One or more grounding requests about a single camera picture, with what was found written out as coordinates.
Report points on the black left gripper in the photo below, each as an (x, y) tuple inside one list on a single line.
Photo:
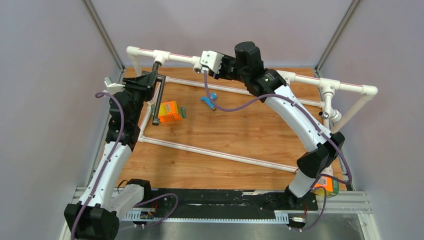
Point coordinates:
[(144, 84)]

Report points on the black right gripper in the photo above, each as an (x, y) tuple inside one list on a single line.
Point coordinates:
[(221, 74)]

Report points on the black long-handle water faucet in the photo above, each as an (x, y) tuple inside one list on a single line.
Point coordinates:
[(159, 92)]

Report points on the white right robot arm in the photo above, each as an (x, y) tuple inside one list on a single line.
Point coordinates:
[(267, 85)]

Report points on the orange box near right arm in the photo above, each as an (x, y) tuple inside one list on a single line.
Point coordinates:
[(326, 186)]

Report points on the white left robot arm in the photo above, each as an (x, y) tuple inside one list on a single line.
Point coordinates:
[(109, 165)]

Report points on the blue water faucet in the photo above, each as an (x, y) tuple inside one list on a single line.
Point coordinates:
[(207, 100)]

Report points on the white water faucet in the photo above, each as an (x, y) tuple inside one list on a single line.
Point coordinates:
[(328, 112)]

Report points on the orange green carton box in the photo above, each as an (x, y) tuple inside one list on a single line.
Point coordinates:
[(167, 112)]

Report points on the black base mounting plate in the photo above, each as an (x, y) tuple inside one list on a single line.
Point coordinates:
[(223, 204)]

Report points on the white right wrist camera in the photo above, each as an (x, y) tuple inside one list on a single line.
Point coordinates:
[(211, 61)]

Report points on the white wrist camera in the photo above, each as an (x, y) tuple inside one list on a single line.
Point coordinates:
[(112, 88), (211, 61)]

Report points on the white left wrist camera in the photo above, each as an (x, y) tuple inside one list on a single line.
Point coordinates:
[(112, 88)]

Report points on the aluminium frame rail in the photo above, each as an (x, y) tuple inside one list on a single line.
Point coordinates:
[(346, 204)]

